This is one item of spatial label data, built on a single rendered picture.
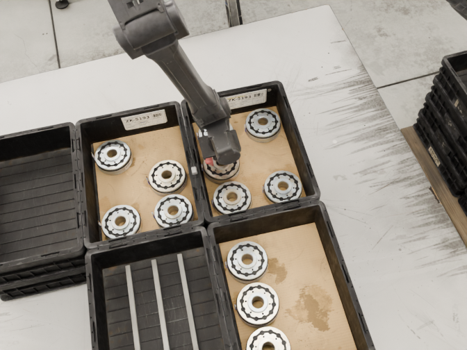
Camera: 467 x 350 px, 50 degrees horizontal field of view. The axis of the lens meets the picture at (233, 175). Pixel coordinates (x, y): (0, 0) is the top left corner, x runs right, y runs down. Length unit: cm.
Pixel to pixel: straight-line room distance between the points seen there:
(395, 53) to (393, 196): 146
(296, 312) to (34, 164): 85
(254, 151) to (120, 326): 60
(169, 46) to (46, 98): 106
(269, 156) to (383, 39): 166
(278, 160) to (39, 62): 190
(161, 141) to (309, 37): 73
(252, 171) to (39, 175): 61
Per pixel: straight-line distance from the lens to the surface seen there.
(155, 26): 84
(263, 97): 151
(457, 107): 211
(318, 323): 128
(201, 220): 126
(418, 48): 299
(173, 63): 93
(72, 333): 148
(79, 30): 316
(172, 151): 149
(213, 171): 140
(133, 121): 149
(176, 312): 129
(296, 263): 132
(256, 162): 145
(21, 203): 153
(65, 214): 147
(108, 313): 133
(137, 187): 145
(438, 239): 156
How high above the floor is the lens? 206
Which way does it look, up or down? 60 degrees down
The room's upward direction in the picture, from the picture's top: 5 degrees counter-clockwise
